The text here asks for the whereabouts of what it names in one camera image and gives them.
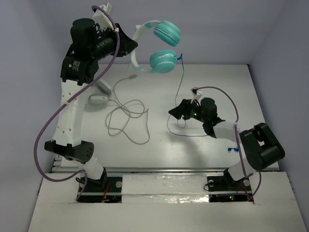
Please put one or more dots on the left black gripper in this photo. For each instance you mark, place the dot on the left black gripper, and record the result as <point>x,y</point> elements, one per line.
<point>119,42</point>

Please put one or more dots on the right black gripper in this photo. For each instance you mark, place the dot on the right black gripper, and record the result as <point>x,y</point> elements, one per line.
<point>184,108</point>

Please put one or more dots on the teal white cat-ear headphones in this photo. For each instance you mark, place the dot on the teal white cat-ear headphones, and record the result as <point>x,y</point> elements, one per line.
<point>162,61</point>

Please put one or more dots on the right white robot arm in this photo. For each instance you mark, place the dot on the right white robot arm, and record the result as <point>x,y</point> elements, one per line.
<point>260,145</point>

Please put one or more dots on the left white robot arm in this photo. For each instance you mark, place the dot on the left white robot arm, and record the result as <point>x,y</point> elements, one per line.
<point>79,67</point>

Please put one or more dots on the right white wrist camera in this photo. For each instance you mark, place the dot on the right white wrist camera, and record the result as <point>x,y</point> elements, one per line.
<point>196,94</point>

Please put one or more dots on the aluminium mounting rail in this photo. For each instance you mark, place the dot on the aluminium mounting rail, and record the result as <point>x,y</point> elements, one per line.
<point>59,169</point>

